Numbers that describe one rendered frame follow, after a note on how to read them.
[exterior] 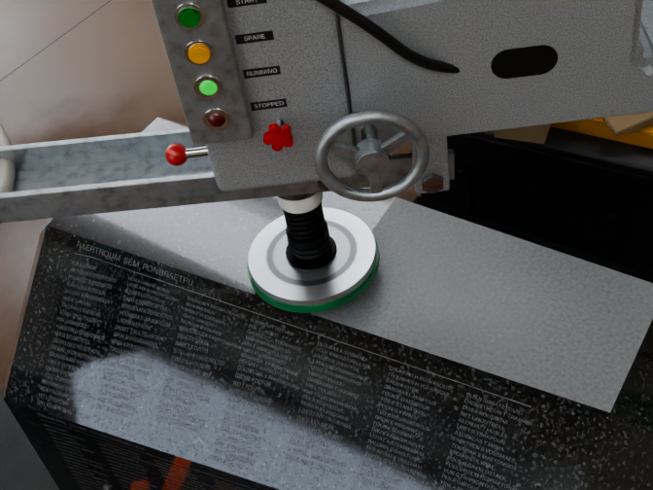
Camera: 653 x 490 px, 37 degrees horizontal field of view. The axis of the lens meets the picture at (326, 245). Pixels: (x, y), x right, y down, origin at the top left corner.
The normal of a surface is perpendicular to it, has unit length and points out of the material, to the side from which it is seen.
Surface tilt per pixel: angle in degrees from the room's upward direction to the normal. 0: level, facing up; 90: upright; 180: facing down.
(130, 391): 45
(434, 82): 90
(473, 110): 90
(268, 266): 0
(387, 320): 0
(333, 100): 90
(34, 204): 90
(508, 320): 0
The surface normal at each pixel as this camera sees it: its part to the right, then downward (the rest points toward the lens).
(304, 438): -0.42, -0.02
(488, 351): -0.13, -0.69
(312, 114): 0.03, 0.71
